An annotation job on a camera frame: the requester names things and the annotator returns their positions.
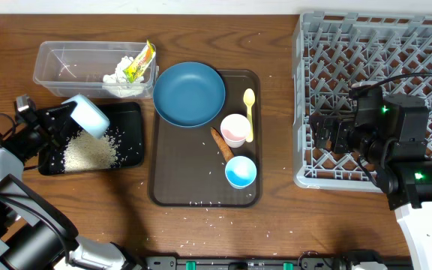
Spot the light blue bowl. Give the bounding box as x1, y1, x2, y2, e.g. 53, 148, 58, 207
62, 94, 110, 139

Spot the white tissue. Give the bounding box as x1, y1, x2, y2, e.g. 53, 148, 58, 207
103, 56, 144, 98

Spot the yellow green snack wrapper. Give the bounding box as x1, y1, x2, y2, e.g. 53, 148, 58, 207
123, 40, 156, 83

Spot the yellow plastic spoon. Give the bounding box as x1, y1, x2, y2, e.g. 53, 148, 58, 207
243, 88, 256, 143

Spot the pink plastic cup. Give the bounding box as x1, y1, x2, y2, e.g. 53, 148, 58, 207
220, 114, 251, 148

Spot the light blue cup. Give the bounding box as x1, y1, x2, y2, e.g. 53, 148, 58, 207
224, 156, 257, 189

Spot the dark blue plate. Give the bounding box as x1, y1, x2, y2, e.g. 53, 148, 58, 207
153, 61, 227, 128

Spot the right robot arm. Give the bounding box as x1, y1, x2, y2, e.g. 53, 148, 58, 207
309, 85, 432, 269

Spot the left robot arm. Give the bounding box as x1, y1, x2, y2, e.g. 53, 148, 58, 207
0, 94, 149, 269

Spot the clear plastic waste bin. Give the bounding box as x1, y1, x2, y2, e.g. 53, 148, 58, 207
33, 41, 159, 99

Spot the grey dishwasher rack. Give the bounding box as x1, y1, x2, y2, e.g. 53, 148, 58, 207
292, 11, 432, 192

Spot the black rectangular tray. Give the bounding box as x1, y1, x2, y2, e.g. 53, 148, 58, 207
38, 102, 144, 176

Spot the orange carrot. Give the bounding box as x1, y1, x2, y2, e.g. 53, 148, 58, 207
210, 127, 234, 162

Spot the brown serving tray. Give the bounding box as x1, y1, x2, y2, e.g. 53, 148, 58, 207
148, 70, 263, 208

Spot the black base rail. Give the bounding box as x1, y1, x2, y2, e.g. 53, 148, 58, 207
144, 250, 414, 270

